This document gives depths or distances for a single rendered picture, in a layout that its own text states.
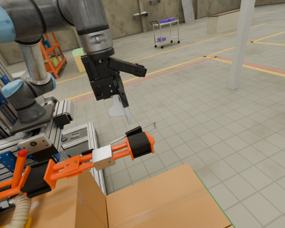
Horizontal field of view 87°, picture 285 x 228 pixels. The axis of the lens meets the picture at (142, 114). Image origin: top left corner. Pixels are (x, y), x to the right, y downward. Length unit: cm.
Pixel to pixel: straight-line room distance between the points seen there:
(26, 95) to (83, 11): 79
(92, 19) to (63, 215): 61
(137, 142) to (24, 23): 43
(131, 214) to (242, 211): 98
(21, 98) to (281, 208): 201
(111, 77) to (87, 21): 13
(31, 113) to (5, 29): 75
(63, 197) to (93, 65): 51
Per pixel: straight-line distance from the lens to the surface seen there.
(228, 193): 171
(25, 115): 113
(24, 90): 110
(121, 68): 42
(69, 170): 57
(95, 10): 39
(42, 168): 64
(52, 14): 46
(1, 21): 43
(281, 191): 188
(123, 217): 103
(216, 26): 882
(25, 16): 44
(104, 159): 54
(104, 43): 39
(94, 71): 42
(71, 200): 69
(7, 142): 129
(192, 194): 104
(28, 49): 92
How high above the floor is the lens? 147
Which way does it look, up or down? 34 degrees down
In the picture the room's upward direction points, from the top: 12 degrees counter-clockwise
